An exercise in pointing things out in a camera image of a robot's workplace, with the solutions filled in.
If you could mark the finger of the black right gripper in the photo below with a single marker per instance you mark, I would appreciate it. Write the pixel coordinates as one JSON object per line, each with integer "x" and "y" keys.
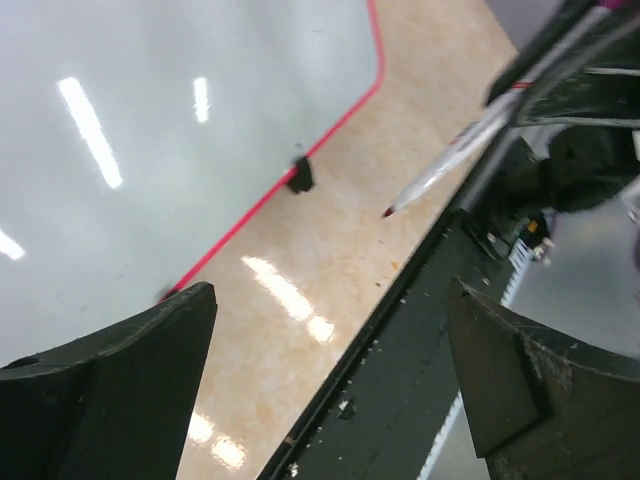
{"x": 533, "y": 27}
{"x": 595, "y": 82}

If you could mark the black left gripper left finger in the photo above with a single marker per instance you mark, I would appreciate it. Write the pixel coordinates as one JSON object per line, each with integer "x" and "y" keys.
{"x": 115, "y": 404}

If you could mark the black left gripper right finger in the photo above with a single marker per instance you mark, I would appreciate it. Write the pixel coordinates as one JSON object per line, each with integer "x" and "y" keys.
{"x": 588, "y": 426}

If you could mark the magenta capped whiteboard marker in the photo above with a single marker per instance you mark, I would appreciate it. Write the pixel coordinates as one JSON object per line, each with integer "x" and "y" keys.
{"x": 498, "y": 113}

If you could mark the pink framed whiteboard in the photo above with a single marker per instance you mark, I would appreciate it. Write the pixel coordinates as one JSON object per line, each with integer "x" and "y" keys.
{"x": 137, "y": 134}

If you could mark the black whiteboard clip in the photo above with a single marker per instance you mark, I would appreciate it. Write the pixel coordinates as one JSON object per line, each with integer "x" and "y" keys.
{"x": 167, "y": 293}
{"x": 302, "y": 180}

